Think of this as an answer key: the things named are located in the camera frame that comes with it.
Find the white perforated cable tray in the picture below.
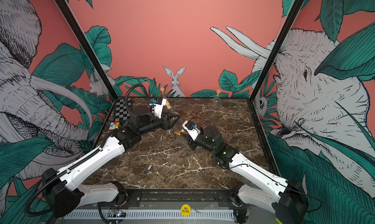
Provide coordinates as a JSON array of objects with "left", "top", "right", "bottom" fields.
[{"left": 64, "top": 209, "right": 235, "bottom": 221}]

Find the black frame post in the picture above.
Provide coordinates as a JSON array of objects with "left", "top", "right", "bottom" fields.
[
  {"left": 54, "top": 0, "right": 118, "bottom": 99},
  {"left": 250, "top": 0, "right": 305, "bottom": 102}
]

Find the colourful rubiks cube on table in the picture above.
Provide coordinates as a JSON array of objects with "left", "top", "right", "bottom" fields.
[{"left": 109, "top": 122, "right": 121, "bottom": 131}]

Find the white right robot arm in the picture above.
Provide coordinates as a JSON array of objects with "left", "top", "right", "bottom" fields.
[{"left": 183, "top": 121, "right": 309, "bottom": 224}]

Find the black right frame post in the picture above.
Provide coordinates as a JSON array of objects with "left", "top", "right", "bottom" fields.
[{"left": 250, "top": 0, "right": 305, "bottom": 102}]

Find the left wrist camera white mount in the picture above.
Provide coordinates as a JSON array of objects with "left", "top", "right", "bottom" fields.
[{"left": 149, "top": 97, "right": 167, "bottom": 118}]

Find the black left frame post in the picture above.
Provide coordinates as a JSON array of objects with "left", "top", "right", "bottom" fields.
[{"left": 54, "top": 0, "right": 118, "bottom": 99}]

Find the yellow round big blind sticker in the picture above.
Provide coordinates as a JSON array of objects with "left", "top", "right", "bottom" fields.
[{"left": 180, "top": 204, "right": 191, "bottom": 217}]

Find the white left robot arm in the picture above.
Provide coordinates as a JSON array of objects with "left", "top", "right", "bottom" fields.
[{"left": 42, "top": 114, "right": 180, "bottom": 218}]

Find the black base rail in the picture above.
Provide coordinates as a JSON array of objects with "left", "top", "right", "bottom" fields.
[{"left": 55, "top": 188, "right": 296, "bottom": 208}]

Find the glass bottle blue label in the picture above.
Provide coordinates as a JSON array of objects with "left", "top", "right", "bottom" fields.
[{"left": 211, "top": 90, "right": 222, "bottom": 121}]

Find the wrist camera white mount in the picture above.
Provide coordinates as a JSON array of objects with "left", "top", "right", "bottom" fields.
[
  {"left": 182, "top": 120, "right": 202, "bottom": 142},
  {"left": 149, "top": 97, "right": 167, "bottom": 118}
]

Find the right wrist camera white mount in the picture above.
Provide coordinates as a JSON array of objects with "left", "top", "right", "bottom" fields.
[{"left": 182, "top": 120, "right": 202, "bottom": 142}]

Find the black corrugated left cable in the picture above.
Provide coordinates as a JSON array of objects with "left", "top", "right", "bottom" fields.
[{"left": 24, "top": 84, "right": 153, "bottom": 217}]

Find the glass bottle yellow price label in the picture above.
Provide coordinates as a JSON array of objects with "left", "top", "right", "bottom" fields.
[{"left": 160, "top": 87, "right": 167, "bottom": 99}]

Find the black white chessboard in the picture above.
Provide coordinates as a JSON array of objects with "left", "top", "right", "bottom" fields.
[{"left": 114, "top": 97, "right": 130, "bottom": 124}]

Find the thin black right cable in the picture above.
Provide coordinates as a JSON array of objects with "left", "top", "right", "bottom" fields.
[{"left": 187, "top": 117, "right": 210, "bottom": 128}]

